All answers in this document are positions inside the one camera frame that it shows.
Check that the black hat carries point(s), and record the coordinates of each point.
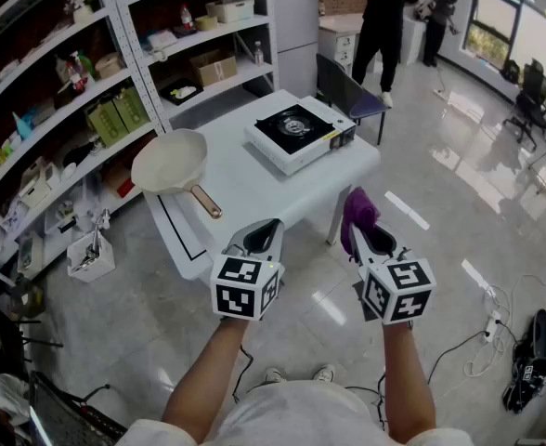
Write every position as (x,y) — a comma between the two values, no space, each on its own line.
(78,155)

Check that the open cardboard box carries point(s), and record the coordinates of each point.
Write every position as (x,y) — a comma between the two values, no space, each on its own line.
(212,68)

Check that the black office chair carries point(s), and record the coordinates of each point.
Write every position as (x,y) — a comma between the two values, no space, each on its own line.
(533,95)

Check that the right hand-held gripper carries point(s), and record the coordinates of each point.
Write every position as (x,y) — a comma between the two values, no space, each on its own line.
(393,291)

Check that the narrow white shelf unit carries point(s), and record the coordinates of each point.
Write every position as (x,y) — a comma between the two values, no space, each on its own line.
(236,28)

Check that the small clear bottle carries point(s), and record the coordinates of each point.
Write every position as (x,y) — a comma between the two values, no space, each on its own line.
(258,54)

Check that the large window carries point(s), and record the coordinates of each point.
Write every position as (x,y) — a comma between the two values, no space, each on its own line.
(533,21)

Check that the black chair with purple seat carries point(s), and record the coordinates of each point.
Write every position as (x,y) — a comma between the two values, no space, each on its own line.
(368,105)

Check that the white bin with utensils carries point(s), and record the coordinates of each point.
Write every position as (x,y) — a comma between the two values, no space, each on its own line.
(94,267)

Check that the person's shoe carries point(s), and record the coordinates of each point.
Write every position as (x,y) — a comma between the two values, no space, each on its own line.
(325,372)
(274,375)

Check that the wide white shelf unit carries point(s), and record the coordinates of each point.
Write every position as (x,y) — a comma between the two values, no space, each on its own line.
(115,40)

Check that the black metal mesh table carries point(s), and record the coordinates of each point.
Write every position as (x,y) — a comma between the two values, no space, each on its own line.
(68,421)

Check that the black tray with food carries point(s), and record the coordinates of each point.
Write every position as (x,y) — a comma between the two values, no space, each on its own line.
(180,92)

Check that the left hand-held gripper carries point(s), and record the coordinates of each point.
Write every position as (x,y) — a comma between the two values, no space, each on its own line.
(236,291)

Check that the black equipment bundle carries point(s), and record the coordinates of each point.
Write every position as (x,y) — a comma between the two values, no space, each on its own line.
(530,365)

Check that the beige round container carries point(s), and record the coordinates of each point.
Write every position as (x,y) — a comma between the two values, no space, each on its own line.
(206,23)

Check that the person's left forearm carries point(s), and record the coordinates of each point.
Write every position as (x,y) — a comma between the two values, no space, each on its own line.
(198,379)

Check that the white fridge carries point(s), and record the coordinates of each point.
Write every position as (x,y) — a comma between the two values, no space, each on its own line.
(296,17)

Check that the purple cloth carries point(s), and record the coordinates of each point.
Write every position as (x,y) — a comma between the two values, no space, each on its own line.
(359,207)

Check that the teal spray bottle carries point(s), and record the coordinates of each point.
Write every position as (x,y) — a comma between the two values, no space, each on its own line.
(23,128)

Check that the person's left shoe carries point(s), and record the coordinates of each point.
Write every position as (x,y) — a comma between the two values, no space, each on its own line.
(274,375)

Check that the green bottle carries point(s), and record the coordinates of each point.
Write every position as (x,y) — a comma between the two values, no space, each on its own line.
(87,65)

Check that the white desk with drawers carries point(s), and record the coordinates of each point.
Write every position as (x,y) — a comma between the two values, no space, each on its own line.
(338,23)

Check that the green carton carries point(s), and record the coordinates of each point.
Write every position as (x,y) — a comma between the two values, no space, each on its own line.
(133,107)
(106,123)

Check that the dark soda bottle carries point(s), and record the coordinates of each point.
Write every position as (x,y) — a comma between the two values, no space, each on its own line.
(75,79)

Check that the person's right shoe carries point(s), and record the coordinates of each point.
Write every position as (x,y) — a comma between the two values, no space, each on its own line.
(325,372)

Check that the person's white shirt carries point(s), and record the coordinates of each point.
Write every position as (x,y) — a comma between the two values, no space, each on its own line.
(296,416)

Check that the clear bottle with red label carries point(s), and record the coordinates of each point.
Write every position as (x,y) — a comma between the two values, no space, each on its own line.
(187,17)

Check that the white portable gas stove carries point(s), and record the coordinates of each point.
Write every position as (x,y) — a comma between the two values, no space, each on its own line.
(310,156)

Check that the beige lidded basket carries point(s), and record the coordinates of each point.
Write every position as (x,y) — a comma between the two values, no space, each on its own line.
(109,66)

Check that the white storage basket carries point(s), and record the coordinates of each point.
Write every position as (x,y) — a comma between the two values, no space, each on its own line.
(231,11)

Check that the person's right forearm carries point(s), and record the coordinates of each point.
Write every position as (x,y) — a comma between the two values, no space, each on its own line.
(407,379)

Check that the white vase with flowers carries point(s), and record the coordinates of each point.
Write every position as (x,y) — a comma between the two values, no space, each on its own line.
(82,12)

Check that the white power strip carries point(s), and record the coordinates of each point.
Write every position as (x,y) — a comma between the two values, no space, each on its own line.
(492,325)

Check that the white telephone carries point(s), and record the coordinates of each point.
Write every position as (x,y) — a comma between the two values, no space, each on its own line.
(161,42)

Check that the cream frying pan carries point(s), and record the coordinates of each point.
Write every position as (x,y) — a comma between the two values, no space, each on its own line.
(168,161)

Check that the red and brown flat box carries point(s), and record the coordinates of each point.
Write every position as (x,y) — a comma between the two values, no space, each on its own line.
(120,181)

